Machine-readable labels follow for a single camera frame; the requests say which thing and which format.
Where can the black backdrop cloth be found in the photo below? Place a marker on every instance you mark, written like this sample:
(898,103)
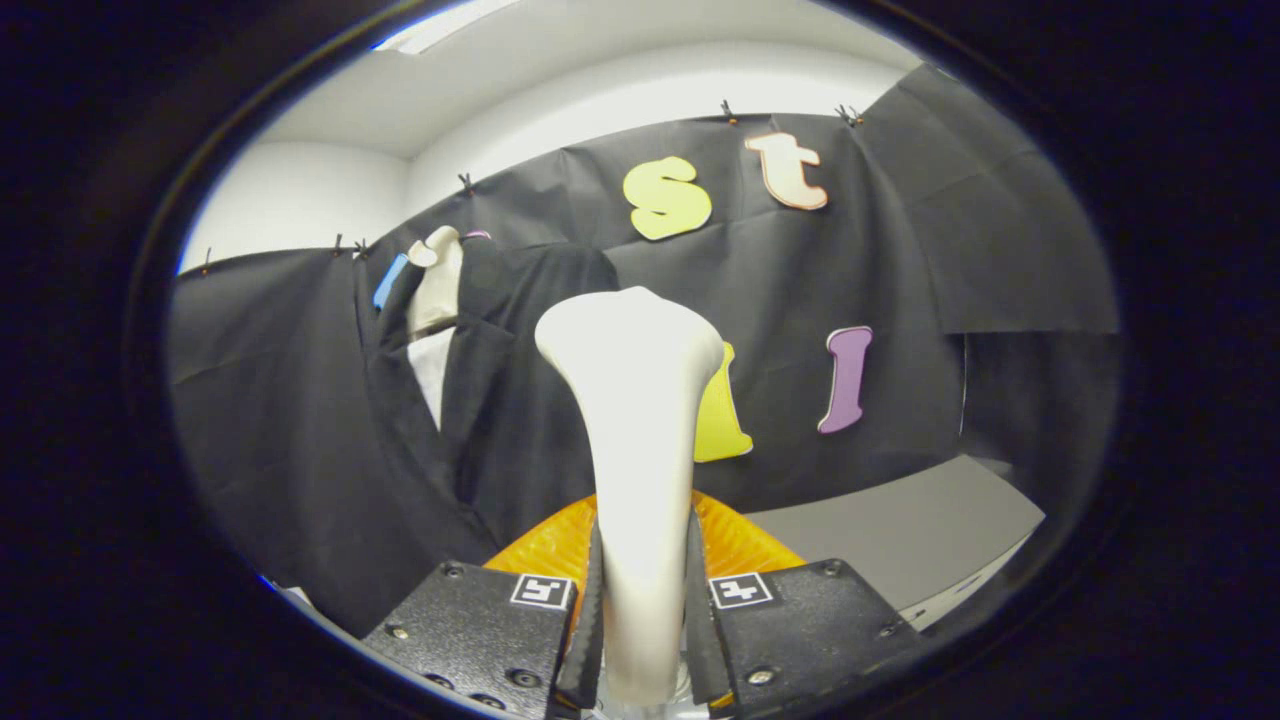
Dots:
(800,280)

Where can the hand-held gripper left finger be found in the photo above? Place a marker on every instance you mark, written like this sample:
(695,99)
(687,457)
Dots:
(590,640)

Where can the black suit jacket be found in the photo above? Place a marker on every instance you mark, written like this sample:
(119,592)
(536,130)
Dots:
(520,420)

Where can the beige cabinet with grey top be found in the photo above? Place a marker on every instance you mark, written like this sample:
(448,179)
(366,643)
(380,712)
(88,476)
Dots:
(900,530)

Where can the white garment steamer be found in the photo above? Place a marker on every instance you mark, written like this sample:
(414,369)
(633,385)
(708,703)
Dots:
(640,450)

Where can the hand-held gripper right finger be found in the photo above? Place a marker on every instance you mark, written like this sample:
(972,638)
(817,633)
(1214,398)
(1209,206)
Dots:
(700,640)

